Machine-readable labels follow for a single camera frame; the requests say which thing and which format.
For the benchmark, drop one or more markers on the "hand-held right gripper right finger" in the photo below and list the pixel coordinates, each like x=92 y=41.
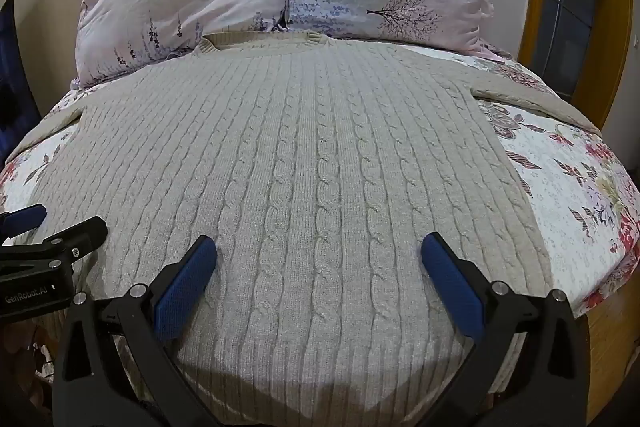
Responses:
x=452 y=287

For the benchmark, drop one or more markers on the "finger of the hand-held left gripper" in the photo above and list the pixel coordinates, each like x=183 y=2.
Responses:
x=25 y=218
x=80 y=234

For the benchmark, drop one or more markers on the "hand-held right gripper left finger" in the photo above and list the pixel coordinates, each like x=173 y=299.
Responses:
x=182 y=287

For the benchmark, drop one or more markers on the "dark blue cloth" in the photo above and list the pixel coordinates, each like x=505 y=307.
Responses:
x=12 y=72

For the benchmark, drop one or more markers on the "floral bed sheet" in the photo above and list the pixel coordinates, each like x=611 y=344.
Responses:
x=575 y=187

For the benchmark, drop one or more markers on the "dark glass door panel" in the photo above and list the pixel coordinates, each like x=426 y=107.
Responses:
x=567 y=7

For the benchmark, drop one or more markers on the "wooden bed frame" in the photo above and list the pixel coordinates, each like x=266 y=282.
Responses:
x=610 y=347

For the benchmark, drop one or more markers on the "yellow wooden door frame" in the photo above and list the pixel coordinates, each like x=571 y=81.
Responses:
x=615 y=32

